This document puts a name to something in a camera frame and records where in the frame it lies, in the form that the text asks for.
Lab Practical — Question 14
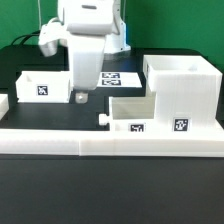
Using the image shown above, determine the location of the black raised platform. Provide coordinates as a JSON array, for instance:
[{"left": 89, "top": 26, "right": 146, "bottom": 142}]
[{"left": 0, "top": 44, "right": 224, "bottom": 132}]

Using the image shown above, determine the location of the white fiducial marker plate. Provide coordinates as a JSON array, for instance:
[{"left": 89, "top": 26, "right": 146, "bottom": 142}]
[{"left": 98, "top": 72, "right": 142, "bottom": 88}]

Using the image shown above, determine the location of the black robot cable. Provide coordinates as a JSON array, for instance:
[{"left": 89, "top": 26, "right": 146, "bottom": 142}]
[{"left": 10, "top": 30, "right": 42, "bottom": 47}]

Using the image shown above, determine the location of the white drawer tray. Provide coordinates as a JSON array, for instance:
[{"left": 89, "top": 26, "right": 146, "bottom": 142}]
[
  {"left": 98, "top": 97, "right": 155, "bottom": 132},
  {"left": 16, "top": 71, "right": 72, "bottom": 103}
]

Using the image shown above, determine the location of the white rear drawer tray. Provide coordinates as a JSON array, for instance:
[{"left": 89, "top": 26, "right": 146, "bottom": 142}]
[{"left": 16, "top": 71, "right": 72, "bottom": 103}]

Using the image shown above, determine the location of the white drawer cabinet box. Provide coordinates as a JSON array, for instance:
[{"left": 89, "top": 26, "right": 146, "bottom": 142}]
[{"left": 143, "top": 55, "right": 222, "bottom": 132}]

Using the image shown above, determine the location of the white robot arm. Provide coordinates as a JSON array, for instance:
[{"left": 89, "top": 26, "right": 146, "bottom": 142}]
[{"left": 38, "top": 0, "right": 131, "bottom": 103}]

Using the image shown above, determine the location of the white front drawer tray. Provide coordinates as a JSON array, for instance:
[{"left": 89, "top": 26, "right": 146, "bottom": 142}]
[{"left": 98, "top": 97, "right": 155, "bottom": 132}]

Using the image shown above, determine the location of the white L-shaped wall fence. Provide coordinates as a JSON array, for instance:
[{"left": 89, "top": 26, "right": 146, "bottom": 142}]
[{"left": 0, "top": 93, "right": 224, "bottom": 158}]

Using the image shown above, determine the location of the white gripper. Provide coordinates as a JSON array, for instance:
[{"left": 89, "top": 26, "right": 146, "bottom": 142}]
[{"left": 38, "top": 0, "right": 117, "bottom": 103}]

